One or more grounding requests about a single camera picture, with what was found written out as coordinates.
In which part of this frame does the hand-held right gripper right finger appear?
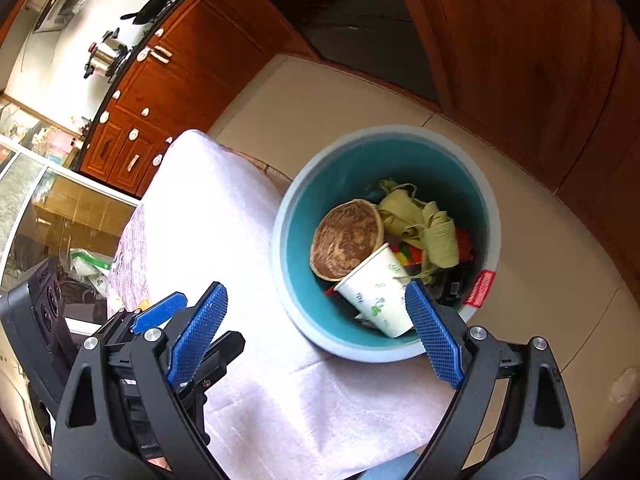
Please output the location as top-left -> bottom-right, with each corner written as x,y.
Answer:
404,280 -> 583,480

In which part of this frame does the brown paper bowl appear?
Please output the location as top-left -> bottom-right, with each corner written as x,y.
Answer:
309,199 -> 386,282

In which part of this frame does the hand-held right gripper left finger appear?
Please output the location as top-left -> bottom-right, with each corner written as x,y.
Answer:
50,281 -> 229,480

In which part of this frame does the teal round bin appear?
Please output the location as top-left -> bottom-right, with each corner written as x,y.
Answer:
271,125 -> 502,363

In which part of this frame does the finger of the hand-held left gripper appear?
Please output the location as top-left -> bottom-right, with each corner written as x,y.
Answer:
97,291 -> 189,356
175,330 -> 247,447

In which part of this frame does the green corn husk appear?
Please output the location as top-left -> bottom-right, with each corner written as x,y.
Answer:
376,179 -> 460,281

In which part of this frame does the wooden kitchen cabinet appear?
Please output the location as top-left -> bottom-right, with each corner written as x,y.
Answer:
75,0 -> 321,198

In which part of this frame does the white green plastic bag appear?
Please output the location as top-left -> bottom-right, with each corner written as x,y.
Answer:
70,247 -> 113,301

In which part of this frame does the black wok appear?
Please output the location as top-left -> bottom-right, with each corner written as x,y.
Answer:
120,0 -> 173,26

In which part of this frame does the red foil snack bag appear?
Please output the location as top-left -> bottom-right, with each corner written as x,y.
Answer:
390,227 -> 473,267

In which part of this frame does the steel pressure cooker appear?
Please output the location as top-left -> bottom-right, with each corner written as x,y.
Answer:
84,30 -> 132,81

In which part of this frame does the glass sliding door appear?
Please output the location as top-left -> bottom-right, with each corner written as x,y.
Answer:
0,95 -> 143,291

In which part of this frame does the white paper cup green print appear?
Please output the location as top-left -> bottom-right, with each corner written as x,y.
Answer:
332,242 -> 416,339

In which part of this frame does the blue cloth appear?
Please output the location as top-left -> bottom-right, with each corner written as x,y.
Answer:
360,450 -> 421,480

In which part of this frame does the wooden door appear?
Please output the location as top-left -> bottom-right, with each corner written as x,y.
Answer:
385,0 -> 640,211

